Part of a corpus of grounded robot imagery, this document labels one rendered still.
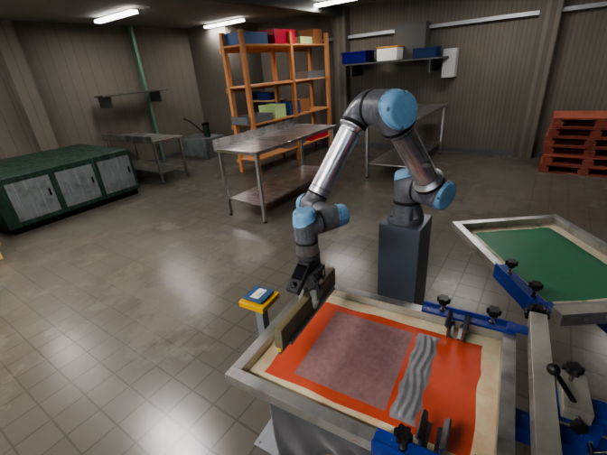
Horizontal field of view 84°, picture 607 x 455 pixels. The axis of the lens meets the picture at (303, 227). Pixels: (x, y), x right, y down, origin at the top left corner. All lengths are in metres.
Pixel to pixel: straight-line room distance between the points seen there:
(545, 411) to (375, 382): 0.43
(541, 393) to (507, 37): 7.02
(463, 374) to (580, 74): 6.86
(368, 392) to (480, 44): 7.18
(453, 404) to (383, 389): 0.19
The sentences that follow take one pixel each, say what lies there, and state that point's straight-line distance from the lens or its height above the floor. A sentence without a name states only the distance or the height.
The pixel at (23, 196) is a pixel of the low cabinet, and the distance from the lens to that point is 6.17.
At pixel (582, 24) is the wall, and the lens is 7.70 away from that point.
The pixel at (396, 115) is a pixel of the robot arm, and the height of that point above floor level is 1.69.
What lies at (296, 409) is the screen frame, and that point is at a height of 0.98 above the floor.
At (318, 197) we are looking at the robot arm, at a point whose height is 1.43.
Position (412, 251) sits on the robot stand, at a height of 1.10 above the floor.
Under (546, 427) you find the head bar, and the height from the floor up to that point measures 1.04.
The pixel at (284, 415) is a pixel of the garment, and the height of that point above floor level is 0.81.
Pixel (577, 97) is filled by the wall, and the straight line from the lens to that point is 7.75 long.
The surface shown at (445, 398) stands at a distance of 1.16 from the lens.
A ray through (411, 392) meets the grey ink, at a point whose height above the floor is 0.96.
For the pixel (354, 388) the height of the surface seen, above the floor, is 0.96.
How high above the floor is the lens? 1.84
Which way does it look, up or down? 25 degrees down
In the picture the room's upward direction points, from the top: 5 degrees counter-clockwise
